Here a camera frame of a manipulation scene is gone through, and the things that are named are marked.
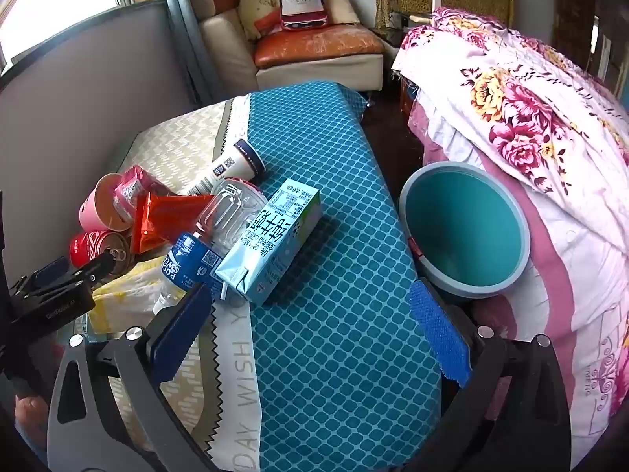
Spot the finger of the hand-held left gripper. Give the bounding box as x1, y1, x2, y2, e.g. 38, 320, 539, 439
28, 256, 70, 290
69, 252, 119, 285

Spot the red bottle-shaped pillow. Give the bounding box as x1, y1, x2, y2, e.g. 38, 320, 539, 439
278, 0, 331, 31

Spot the cream sofa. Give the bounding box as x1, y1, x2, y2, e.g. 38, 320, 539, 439
189, 0, 385, 93

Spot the orange seat cushion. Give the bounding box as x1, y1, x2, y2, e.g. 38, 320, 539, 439
253, 27, 385, 70

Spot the grey-blue curtain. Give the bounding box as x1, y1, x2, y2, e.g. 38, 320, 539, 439
160, 0, 227, 106

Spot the yellow tissue pack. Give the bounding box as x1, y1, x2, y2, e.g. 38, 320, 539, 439
91, 256, 188, 335

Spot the teal plastic bin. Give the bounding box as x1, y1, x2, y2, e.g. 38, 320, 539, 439
399, 161, 532, 300

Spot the cream printed pillow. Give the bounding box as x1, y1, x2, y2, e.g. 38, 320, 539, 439
238, 0, 283, 42

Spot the person's left hand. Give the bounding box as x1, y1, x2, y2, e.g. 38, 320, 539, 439
15, 396, 50, 448

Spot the beige lettered table cloth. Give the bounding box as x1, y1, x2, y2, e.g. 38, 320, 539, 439
105, 96, 261, 472

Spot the pink floral blanket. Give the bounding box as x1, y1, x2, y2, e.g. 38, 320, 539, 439
390, 7, 629, 472

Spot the grey upholstered panel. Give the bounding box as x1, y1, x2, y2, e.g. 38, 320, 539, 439
0, 0, 197, 281

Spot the teal patterned table mat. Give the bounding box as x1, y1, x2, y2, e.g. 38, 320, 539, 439
223, 81, 443, 472

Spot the red soda can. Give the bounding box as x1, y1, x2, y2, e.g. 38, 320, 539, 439
69, 230, 136, 276

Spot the dark wooden cabinet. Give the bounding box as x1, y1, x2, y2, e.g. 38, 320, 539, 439
550, 0, 629, 104

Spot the light blue milk carton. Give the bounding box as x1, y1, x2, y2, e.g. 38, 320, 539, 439
215, 178, 322, 306

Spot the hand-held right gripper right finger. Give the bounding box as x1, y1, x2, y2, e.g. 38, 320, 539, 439
408, 278, 573, 472

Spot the pink foil packet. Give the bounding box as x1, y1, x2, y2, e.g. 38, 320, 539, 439
113, 164, 173, 222

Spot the clear bottle with blue label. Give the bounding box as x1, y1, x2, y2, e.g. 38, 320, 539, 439
152, 177, 269, 315

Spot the pink paper cup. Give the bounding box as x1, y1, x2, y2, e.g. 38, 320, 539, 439
79, 173, 136, 233

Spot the red snack packet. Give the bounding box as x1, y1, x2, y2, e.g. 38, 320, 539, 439
130, 192, 217, 254

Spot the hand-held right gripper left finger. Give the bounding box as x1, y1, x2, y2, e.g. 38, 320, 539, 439
46, 282, 217, 472

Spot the beige pillow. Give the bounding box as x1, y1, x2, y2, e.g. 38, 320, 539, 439
319, 0, 362, 25

